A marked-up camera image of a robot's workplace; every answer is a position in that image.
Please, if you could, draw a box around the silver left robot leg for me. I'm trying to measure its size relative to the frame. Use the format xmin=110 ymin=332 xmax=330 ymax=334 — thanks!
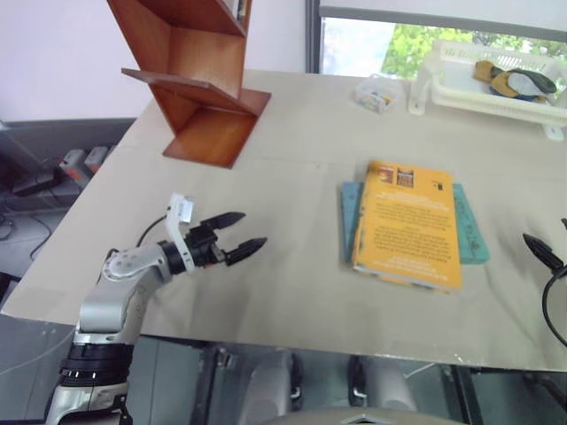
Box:
xmin=245 ymin=352 xmax=305 ymax=420

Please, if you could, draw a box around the brown wooden zigzag bookshelf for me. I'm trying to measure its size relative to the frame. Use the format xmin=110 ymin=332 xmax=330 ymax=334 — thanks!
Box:
xmin=105 ymin=0 xmax=273 ymax=170

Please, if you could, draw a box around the dark window frame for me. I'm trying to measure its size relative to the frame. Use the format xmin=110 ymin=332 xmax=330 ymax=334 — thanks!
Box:
xmin=305 ymin=0 xmax=567 ymax=74

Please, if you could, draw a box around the silver right robot leg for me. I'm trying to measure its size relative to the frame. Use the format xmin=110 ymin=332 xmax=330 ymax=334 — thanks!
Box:
xmin=348 ymin=353 xmax=420 ymax=415

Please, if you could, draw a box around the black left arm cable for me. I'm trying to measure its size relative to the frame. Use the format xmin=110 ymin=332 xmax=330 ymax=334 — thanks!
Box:
xmin=136 ymin=214 xmax=170 ymax=247

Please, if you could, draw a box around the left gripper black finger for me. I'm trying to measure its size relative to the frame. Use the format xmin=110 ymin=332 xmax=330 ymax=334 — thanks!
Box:
xmin=222 ymin=236 xmax=268 ymax=267
xmin=200 ymin=212 xmax=246 ymax=232

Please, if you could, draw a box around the silver robot leg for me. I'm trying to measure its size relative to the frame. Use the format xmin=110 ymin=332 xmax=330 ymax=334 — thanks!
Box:
xmin=348 ymin=353 xmax=420 ymax=415
xmin=245 ymin=352 xmax=305 ymax=420

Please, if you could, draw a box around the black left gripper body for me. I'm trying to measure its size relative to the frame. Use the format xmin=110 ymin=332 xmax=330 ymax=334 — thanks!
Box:
xmin=184 ymin=222 xmax=228 ymax=269

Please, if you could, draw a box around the clear plastic box with bits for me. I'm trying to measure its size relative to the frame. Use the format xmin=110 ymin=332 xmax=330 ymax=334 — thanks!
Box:
xmin=353 ymin=73 xmax=404 ymax=116

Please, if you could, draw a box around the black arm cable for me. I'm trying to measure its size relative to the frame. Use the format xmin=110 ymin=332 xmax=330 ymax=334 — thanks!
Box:
xmin=136 ymin=214 xmax=170 ymax=247
xmin=541 ymin=265 xmax=567 ymax=347

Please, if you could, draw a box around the yellow paperback book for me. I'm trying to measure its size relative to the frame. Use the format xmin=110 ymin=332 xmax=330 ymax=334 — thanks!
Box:
xmin=351 ymin=159 xmax=463 ymax=296

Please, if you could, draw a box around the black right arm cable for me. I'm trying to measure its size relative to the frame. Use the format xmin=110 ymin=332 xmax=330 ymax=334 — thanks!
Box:
xmin=541 ymin=265 xmax=567 ymax=347

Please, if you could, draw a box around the white roller blind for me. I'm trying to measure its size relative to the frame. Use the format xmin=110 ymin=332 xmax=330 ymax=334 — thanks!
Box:
xmin=319 ymin=0 xmax=567 ymax=33

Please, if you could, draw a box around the grey orange battery pack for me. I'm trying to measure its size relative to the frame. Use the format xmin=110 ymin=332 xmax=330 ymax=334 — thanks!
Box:
xmin=84 ymin=146 xmax=111 ymax=174
xmin=57 ymin=148 xmax=88 ymax=182

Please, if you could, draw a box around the teal hardcover book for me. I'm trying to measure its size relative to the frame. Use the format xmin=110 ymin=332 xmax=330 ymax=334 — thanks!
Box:
xmin=339 ymin=181 xmax=493 ymax=267

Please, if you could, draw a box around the black power adapter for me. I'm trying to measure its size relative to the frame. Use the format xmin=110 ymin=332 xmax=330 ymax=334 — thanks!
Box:
xmin=12 ymin=170 xmax=65 ymax=197

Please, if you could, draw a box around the yellow brown glove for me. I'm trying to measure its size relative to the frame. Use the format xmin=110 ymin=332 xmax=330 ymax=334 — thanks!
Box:
xmin=473 ymin=58 xmax=516 ymax=97

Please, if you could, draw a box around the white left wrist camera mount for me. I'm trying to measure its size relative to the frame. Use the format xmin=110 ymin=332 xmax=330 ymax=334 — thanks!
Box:
xmin=165 ymin=192 xmax=197 ymax=267

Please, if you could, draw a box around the white plastic basket rack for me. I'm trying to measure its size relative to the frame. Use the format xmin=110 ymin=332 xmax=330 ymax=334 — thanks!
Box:
xmin=408 ymin=38 xmax=567 ymax=143

